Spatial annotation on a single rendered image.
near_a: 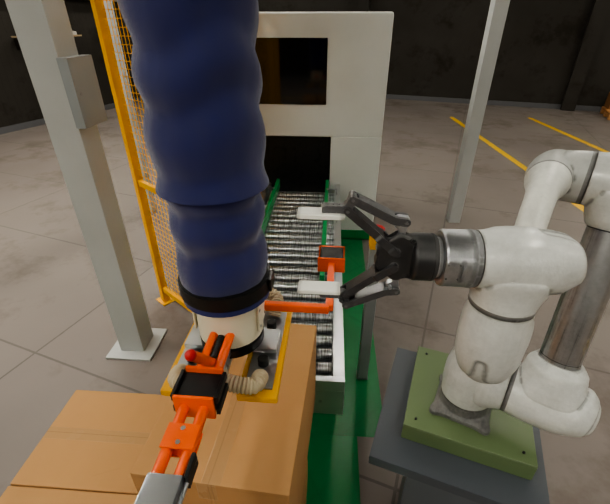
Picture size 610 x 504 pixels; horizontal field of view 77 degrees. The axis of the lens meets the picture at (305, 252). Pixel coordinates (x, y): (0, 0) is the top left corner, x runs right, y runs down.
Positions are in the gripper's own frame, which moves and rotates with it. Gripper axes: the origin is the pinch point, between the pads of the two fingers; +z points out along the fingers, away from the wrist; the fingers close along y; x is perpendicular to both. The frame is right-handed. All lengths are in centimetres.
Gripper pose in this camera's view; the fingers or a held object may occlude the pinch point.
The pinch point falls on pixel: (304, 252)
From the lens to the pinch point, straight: 61.2
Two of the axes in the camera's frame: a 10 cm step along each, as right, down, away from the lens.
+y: 0.0, 8.6, 5.1
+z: -10.0, -0.4, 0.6
